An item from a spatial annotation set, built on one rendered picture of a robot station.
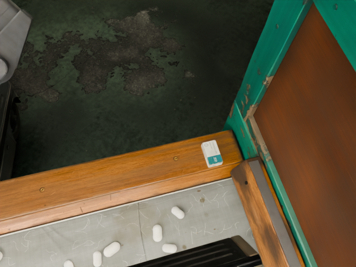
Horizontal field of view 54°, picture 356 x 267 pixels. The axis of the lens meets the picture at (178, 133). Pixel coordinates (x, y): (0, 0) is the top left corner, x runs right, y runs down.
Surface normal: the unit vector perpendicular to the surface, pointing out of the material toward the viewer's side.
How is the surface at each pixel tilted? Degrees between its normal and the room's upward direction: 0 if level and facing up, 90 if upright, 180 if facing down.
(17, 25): 49
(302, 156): 90
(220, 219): 0
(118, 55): 0
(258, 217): 67
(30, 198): 0
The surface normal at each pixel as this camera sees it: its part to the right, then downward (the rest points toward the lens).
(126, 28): 0.07, -0.45
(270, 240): -0.85, 0.01
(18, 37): 0.33, 0.34
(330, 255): -0.96, 0.21
